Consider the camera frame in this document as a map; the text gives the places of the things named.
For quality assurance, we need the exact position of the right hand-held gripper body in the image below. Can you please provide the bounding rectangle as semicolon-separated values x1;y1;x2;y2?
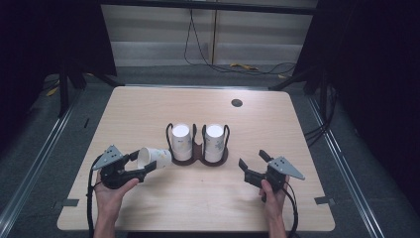
244;156;306;203

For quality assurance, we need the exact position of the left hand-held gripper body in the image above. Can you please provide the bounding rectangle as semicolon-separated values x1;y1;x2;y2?
91;144;147;190

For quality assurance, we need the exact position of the single printed paper cup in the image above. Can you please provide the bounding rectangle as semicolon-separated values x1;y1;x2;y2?
137;146;173;171

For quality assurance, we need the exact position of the stack of white paper cups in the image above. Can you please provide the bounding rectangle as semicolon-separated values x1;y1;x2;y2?
170;123;193;163
204;123;226;164

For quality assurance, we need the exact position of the black wire cup holder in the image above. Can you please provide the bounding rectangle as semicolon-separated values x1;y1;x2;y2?
164;122;232;168

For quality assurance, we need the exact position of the person's left hand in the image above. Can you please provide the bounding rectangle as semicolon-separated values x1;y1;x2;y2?
94;171;141;216

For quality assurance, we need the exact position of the person's right hand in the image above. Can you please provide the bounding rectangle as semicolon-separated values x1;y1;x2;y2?
259;176;290;221

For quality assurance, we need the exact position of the black metal stand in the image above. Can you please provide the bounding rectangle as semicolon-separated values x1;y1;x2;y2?
57;62;125;119
267;66;330;115

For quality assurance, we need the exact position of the black curtain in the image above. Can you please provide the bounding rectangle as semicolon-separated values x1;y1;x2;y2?
0;0;118;157
292;0;420;214

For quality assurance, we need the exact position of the black overhead beam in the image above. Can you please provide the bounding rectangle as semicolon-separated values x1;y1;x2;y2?
99;0;319;16

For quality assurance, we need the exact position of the left hand-held gripper cable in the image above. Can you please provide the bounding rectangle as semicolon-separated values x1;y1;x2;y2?
85;154;104;238

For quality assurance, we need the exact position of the hand-held gripper cable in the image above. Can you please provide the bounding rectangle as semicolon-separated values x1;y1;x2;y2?
85;154;104;238
282;180;300;238

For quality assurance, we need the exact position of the right hand-held gripper cable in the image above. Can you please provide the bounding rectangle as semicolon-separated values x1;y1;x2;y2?
282;180;300;238

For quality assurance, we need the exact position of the bundle of black floor cables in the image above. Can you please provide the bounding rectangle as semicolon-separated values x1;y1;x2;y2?
303;84;338;147

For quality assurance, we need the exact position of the metal floor rail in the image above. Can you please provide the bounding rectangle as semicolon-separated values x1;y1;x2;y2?
0;88;84;230
306;94;386;238

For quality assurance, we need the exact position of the black hanging cable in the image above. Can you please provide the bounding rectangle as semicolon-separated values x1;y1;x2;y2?
183;8;297;76

